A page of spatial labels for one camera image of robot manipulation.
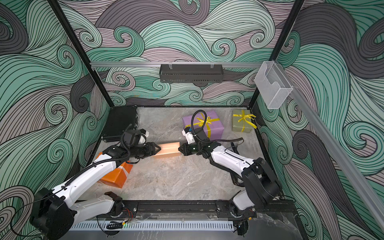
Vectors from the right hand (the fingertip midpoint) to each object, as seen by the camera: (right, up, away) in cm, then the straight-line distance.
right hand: (178, 151), depth 83 cm
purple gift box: (+23, +12, +9) cm, 27 cm away
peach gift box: (-5, +1, -1) cm, 6 cm away
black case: (-46, +18, +26) cm, 56 cm away
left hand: (-11, +2, -3) cm, 11 cm away
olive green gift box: (+44, +17, +21) cm, 51 cm away
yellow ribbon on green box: (+46, +19, +21) cm, 54 cm away
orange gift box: (-31, -12, -9) cm, 34 cm away
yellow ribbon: (+16, +17, -5) cm, 24 cm away
